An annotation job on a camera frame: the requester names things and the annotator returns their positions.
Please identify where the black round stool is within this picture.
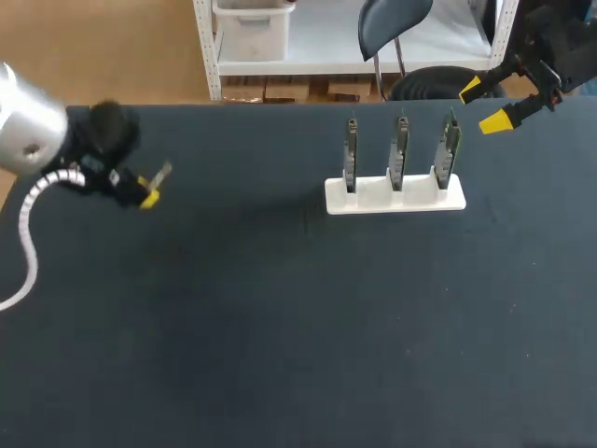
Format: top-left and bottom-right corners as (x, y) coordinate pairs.
(389, 64), (509, 102)

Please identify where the white stand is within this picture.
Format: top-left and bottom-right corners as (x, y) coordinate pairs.
(324, 173), (467, 217)

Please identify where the white plastic bin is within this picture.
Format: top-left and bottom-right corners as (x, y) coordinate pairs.
(212, 0), (297, 63)

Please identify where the small optical module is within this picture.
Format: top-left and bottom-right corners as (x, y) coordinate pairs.
(146, 161), (174, 191)

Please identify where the small circuit board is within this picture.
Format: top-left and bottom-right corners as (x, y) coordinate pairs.
(432, 105), (465, 191)
(343, 109), (361, 194)
(387, 107), (411, 192)

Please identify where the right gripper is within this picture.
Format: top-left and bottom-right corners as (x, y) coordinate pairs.
(458, 0), (597, 137)

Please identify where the white cable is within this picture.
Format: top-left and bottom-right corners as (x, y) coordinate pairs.
(0, 168), (88, 313)

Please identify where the dark blue chair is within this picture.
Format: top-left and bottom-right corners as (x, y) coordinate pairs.
(357, 0), (435, 102)

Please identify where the white metal shelf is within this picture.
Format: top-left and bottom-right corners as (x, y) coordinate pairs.
(191, 0), (520, 102)

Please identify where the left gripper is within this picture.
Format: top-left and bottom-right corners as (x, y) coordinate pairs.
(54, 99), (162, 211)

